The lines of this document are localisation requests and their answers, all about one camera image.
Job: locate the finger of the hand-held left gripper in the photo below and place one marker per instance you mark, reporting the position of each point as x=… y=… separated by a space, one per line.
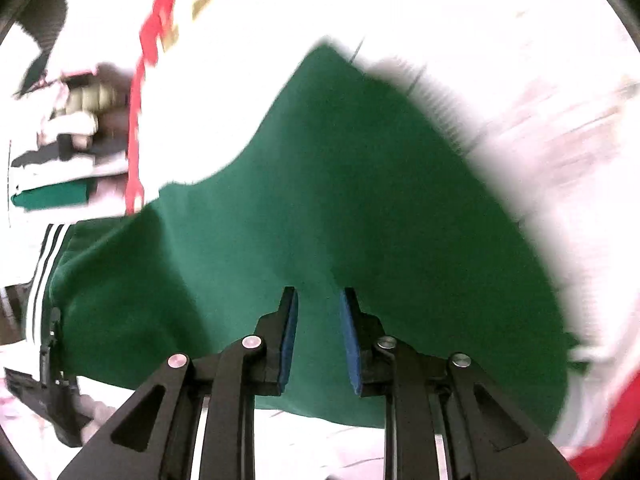
x=51 y=335

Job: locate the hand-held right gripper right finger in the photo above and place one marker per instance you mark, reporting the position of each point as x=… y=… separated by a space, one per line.
x=350 y=345

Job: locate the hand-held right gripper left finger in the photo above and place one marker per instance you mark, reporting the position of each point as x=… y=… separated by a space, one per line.
x=288 y=340

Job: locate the green varsity jacket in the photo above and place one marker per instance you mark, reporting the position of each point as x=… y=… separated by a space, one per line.
x=350 y=185

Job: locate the green hanging garment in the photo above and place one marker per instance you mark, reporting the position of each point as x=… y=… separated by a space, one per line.
x=52 y=196

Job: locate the olive puffer jacket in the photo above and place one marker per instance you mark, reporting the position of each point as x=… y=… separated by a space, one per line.
x=92 y=97

